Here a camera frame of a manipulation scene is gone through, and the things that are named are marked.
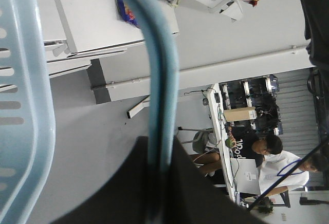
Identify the person in white shirt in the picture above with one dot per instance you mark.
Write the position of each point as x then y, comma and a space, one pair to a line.
276, 166

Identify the cardboard box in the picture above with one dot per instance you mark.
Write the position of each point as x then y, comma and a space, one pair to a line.
240, 114

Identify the person in black shirt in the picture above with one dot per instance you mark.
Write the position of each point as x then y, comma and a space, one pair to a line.
247, 145

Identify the white work table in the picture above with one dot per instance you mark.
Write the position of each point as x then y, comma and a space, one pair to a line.
215, 99

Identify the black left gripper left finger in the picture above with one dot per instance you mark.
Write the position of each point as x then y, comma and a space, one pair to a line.
128, 197

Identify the light blue plastic basket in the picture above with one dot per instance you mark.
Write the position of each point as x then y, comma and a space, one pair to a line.
28, 130

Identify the white laptop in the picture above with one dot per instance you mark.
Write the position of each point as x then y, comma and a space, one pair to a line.
246, 175

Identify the blue snack package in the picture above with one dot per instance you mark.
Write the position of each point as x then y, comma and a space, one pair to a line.
126, 13

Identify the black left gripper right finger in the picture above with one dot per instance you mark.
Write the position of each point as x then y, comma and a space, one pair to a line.
192, 198

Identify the black equipment rack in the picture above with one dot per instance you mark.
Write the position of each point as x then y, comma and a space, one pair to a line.
260, 94

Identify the white supermarket shelf right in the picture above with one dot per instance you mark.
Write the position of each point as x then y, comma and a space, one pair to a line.
75, 32

